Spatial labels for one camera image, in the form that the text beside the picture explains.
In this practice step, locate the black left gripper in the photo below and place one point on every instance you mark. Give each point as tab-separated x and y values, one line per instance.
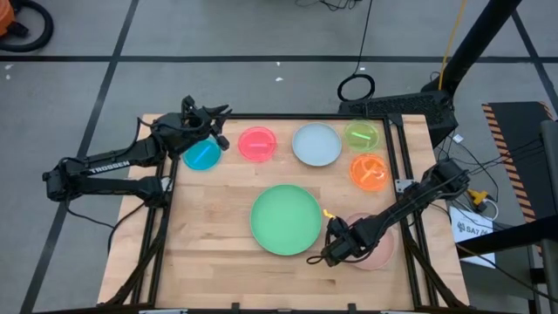
196	126

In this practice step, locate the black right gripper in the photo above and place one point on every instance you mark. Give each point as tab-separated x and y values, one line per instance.
349	240

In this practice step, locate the small translucent cyan plate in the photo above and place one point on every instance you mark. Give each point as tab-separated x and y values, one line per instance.
200	157

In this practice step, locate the small translucent red plate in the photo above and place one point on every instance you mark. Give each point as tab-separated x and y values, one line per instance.
257	146

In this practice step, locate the pale pink plastic plate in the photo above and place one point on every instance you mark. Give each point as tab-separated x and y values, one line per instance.
383	248

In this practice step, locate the large light green plate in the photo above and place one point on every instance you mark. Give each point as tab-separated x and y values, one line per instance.
283	220

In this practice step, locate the small translucent orange plate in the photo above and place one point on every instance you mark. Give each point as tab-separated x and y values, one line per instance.
368	172

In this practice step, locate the grey blue plastic plate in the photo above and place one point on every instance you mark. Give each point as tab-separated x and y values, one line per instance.
317	145

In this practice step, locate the small translucent lime plate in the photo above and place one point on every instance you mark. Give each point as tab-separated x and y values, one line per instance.
362	137

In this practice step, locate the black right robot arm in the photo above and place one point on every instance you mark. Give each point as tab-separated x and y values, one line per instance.
405	205

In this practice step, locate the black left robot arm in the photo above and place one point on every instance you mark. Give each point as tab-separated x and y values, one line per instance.
109	165

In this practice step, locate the white paper sign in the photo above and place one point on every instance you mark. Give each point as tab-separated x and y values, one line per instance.
468	227

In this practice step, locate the yellow clamp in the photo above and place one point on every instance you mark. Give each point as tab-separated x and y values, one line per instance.
478	197

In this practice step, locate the small white tag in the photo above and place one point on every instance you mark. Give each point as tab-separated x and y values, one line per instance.
457	138

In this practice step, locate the black metal beam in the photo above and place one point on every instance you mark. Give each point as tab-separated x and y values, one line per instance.
510	237

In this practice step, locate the black hazard striped ramp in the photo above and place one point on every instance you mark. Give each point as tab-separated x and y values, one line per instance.
519	144

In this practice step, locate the orange vacuum cleaner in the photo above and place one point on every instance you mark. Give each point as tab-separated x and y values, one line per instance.
5	19

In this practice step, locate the black aluminium table frame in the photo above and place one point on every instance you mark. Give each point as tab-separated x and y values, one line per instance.
283	116

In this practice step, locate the grey metal post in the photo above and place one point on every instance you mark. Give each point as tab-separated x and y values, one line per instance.
550	174

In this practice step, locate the black camera stand pole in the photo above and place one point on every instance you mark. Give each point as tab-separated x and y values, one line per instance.
479	39

